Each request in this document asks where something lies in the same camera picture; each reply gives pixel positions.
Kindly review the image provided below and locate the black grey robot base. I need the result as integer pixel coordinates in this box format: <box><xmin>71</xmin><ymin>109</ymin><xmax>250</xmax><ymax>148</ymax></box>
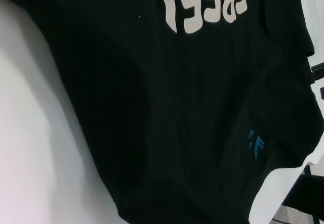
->
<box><xmin>274</xmin><ymin>162</ymin><xmax>324</xmax><ymax>224</ymax></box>

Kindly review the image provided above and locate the black FREE print t-shirt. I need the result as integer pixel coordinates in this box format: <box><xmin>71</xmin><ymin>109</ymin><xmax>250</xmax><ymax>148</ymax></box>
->
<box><xmin>0</xmin><ymin>0</ymin><xmax>324</xmax><ymax>224</ymax></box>

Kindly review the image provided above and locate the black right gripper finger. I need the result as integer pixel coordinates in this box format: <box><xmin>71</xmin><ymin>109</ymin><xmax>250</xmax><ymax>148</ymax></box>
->
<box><xmin>310</xmin><ymin>62</ymin><xmax>324</xmax><ymax>74</ymax></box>

